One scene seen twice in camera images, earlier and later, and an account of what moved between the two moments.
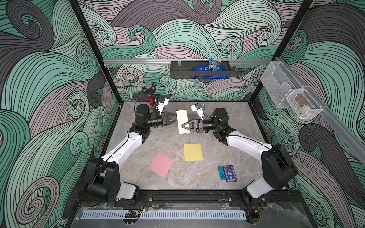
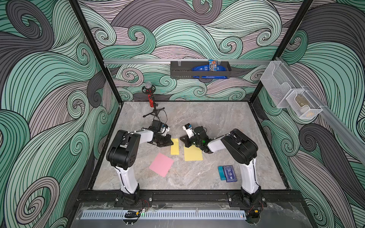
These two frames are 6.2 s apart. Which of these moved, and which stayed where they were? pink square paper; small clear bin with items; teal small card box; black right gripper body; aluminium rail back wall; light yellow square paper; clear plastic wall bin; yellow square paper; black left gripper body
Moved: black right gripper body; light yellow square paper; black left gripper body
Stayed: clear plastic wall bin; teal small card box; pink square paper; small clear bin with items; aluminium rail back wall; yellow square paper
